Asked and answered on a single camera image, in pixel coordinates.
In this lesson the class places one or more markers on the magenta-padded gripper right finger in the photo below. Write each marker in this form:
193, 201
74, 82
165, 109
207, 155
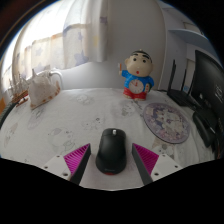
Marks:
146, 159

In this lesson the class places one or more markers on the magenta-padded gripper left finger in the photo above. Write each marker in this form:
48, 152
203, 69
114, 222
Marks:
76, 158

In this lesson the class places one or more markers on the black computer mouse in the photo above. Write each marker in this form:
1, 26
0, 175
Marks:
111, 151

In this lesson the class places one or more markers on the round purple printed mouse pad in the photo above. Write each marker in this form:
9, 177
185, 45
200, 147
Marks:
166, 122

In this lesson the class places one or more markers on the white printed tablecloth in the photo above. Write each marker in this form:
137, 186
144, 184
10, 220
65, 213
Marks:
76, 116

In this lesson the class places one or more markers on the cartoon boy figurine clock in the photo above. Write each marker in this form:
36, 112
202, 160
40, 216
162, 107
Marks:
137, 75

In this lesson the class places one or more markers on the wooden model sailing ship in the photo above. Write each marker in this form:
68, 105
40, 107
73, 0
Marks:
19, 93

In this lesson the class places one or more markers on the orange wooden chair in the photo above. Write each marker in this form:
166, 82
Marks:
1, 105

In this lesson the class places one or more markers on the black computer monitor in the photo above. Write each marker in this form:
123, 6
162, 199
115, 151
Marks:
210, 90

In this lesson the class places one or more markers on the white star-print curtain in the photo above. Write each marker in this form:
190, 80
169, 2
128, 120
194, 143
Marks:
60, 36

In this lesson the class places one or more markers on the white wall shelf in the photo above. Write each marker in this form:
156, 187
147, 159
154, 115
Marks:
188, 35

